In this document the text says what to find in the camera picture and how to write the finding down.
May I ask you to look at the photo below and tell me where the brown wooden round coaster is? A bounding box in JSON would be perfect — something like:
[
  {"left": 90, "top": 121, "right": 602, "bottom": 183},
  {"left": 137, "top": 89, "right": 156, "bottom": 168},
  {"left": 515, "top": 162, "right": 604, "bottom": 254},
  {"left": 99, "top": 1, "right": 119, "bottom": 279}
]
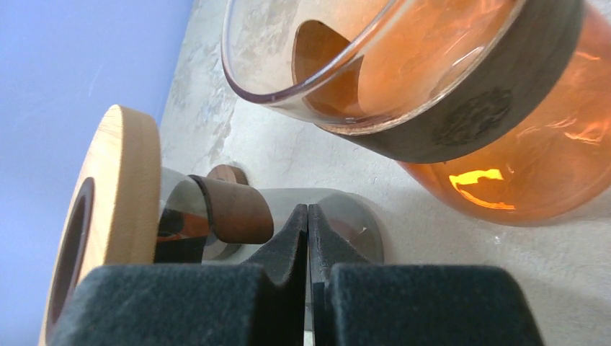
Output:
[{"left": 207, "top": 164, "right": 249, "bottom": 185}]

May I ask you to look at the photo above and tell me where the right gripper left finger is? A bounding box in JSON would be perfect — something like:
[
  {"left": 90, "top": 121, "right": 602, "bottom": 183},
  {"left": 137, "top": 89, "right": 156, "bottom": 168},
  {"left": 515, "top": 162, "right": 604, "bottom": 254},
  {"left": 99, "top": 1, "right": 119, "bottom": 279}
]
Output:
[{"left": 50, "top": 205, "right": 308, "bottom": 345}]

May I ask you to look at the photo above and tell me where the amber glass carafe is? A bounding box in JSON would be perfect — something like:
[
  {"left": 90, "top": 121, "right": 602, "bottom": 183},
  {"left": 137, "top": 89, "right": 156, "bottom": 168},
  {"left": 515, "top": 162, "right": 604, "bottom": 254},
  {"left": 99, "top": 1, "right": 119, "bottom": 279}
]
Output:
[{"left": 221, "top": 1, "right": 610, "bottom": 225}]

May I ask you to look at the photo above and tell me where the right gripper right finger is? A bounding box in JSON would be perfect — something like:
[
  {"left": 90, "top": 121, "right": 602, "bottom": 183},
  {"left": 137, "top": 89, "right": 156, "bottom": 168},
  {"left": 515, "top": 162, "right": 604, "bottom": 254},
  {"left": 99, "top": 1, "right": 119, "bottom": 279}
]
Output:
[{"left": 308, "top": 205, "right": 544, "bottom": 345}]

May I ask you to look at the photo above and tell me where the wooden ring dripper stand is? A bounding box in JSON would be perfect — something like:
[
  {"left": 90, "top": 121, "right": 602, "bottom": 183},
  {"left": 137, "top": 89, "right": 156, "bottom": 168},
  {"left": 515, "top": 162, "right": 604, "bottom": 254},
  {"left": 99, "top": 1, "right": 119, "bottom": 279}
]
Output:
[{"left": 39, "top": 105, "right": 384, "bottom": 345}]

